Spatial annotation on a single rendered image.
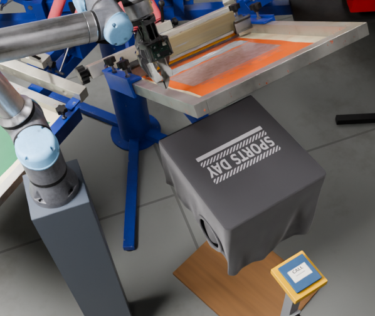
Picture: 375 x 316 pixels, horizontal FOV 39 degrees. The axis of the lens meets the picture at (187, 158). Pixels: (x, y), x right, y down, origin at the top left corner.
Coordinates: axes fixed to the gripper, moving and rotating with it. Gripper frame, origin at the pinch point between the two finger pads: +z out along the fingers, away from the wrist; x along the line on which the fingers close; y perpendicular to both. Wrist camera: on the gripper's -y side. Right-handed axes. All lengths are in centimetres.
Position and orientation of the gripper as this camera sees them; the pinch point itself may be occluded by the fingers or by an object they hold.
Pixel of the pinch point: (163, 84)
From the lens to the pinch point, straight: 154.6
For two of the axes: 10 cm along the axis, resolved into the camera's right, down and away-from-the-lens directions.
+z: 3.2, 8.7, 3.8
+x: 8.5, -4.4, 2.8
